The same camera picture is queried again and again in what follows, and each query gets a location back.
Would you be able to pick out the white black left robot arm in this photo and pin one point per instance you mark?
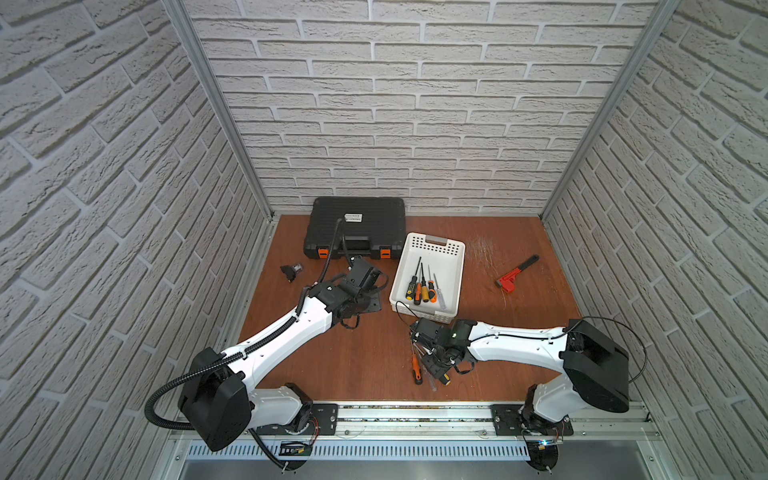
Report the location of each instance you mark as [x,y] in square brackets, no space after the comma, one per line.
[220,397]

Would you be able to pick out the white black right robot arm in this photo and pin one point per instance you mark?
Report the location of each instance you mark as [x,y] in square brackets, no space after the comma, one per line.
[593,370]

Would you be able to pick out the yellow handle screwdriver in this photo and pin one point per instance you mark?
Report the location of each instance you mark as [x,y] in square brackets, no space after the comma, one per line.
[424,291]

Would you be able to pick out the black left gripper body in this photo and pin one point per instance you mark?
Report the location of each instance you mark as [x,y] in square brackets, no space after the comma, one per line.
[372,299]

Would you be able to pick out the small black loose part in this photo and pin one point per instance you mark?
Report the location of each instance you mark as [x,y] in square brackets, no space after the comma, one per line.
[291,271]

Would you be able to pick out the clear handle small screwdriver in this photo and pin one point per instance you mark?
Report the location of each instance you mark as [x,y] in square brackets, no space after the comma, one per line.
[429,377]

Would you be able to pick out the black yellow long screwdriver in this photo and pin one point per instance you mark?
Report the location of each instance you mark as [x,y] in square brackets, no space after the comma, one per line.
[411,284]

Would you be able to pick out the aluminium corner post left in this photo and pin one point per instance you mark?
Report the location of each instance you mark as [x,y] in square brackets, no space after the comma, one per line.
[191,42]

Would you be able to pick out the aluminium corner post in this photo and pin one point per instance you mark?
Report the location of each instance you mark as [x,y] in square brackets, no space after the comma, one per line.
[191,42]
[658,20]

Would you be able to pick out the red pipe wrench black handle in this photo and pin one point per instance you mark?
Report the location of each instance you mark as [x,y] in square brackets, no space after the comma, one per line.
[507,281]

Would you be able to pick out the orange black screwdriver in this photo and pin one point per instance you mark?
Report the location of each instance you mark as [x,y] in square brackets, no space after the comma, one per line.
[432,293]
[417,292]

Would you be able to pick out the white perforated plastic bin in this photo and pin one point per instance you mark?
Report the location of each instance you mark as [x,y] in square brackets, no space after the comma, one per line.
[445,257]

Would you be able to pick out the orange handle screwdriver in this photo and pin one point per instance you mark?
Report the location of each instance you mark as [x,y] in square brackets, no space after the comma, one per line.
[416,366]

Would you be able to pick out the clear handle tester screwdriver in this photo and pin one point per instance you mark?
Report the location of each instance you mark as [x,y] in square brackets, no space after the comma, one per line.
[439,297]

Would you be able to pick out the black plastic tool case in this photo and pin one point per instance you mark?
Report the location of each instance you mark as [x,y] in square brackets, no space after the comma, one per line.
[367,226]

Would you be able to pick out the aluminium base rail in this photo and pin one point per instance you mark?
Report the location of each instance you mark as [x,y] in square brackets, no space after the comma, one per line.
[425,431]

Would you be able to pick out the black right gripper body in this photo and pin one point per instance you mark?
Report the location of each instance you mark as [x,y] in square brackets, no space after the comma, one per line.
[435,362]

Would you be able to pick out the aluminium corner post right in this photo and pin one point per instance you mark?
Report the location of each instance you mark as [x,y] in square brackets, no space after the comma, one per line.
[658,20]

